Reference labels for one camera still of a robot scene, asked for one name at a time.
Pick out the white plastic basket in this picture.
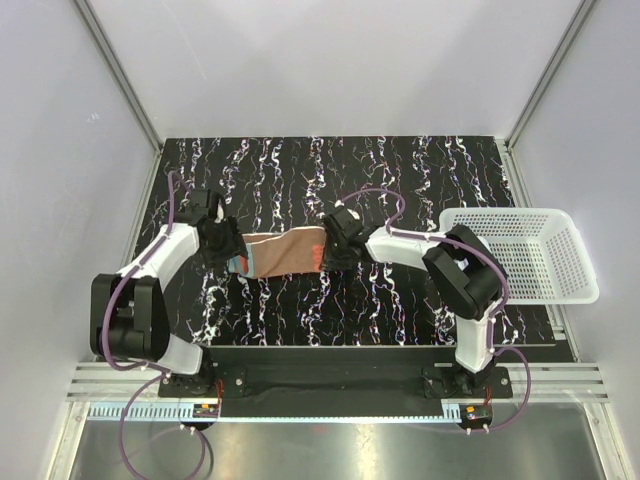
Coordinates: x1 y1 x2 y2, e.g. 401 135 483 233
439 207 599 305

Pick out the orange brown towel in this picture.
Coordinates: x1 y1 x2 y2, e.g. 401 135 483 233
227 226 327 279

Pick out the white cable duct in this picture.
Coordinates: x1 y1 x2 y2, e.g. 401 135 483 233
87 402 474 421

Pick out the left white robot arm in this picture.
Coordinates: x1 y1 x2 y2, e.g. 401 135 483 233
89 189 247 396

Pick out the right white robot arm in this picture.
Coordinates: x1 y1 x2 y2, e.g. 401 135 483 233
323 206 509 397

